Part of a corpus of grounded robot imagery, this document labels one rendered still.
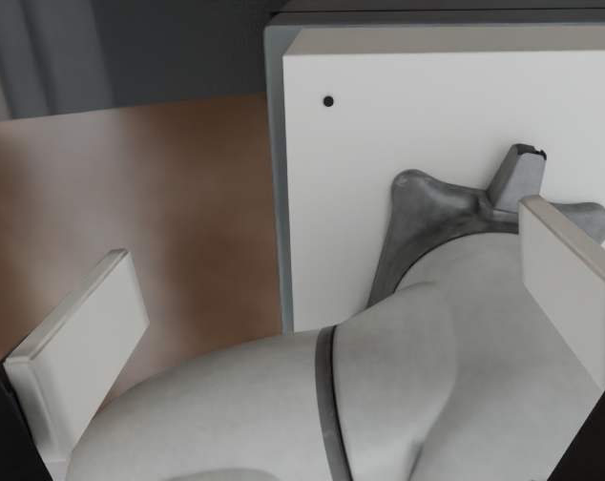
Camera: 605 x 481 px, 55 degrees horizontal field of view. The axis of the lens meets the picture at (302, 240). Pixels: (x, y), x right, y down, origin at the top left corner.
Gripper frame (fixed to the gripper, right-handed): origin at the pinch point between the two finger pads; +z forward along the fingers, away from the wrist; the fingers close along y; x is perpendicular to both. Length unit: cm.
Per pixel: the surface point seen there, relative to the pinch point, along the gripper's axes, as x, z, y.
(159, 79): 1, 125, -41
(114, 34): 13, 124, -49
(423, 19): 6.5, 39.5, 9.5
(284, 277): -19.1, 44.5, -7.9
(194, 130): -12, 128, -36
